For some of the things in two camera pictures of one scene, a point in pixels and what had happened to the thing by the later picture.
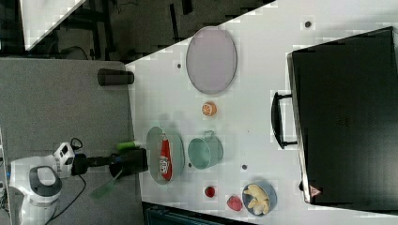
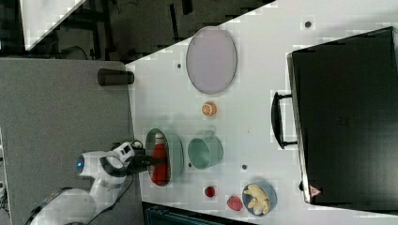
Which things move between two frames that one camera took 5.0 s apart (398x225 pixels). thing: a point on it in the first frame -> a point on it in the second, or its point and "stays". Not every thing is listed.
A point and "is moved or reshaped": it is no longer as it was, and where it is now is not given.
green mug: (206, 152) stays
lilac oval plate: (211, 59) stays
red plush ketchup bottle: (164, 161) is moved or reshaped
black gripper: (80, 164) -> (141, 161)
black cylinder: (114, 77) stays
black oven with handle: (342, 112) stays
